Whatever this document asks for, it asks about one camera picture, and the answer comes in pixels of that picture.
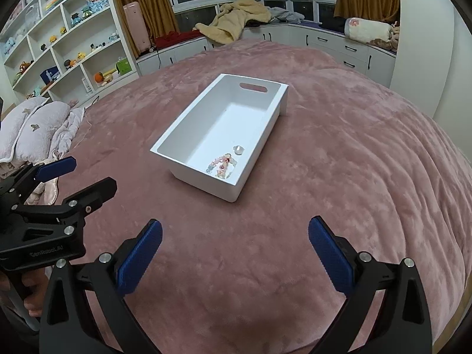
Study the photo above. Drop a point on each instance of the purple seat cushion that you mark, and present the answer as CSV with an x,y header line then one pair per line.
x,y
320,27

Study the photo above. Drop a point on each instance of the orange plush toy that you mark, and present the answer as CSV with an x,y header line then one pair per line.
x,y
99,77

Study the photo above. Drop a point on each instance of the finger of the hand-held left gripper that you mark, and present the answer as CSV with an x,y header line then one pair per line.
x,y
97,191
57,167

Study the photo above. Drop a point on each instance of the white plastic storage box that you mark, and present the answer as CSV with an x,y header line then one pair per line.
x,y
199,129

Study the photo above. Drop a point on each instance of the pink fleece blanket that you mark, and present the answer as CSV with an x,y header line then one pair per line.
x,y
332,173

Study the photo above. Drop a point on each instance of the yellow blanket on window seat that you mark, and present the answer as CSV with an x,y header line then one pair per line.
x,y
232,20

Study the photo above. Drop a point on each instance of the person's left hand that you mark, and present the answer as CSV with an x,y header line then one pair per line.
x,y
35,289

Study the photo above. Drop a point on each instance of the rolled floral blanket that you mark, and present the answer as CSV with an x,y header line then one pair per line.
x,y
368,31

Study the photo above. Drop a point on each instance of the green toy box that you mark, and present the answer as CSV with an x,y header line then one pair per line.
x,y
124,66

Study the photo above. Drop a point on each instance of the brown plush toy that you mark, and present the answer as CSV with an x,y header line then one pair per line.
x,y
394,35

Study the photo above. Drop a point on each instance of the white shelf unit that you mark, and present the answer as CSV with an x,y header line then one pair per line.
x,y
66,33

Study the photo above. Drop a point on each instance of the pink suitcase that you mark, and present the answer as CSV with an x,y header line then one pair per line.
x,y
137,29

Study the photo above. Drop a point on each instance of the white quilted comforter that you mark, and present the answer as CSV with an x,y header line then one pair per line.
x,y
37,129

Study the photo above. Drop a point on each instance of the grey blue clothes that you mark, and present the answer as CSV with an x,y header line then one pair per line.
x,y
285,15

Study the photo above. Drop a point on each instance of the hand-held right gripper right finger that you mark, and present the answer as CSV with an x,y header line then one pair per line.
x,y
328,250

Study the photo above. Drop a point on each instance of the white window seat cabinet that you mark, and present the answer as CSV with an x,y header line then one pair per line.
x,y
332,46

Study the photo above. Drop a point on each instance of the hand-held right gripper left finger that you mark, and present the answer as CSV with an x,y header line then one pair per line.
x,y
142,250

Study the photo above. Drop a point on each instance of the blue box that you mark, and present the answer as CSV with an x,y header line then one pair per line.
x,y
49,75

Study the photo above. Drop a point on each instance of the red cloth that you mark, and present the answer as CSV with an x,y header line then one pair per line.
x,y
173,38

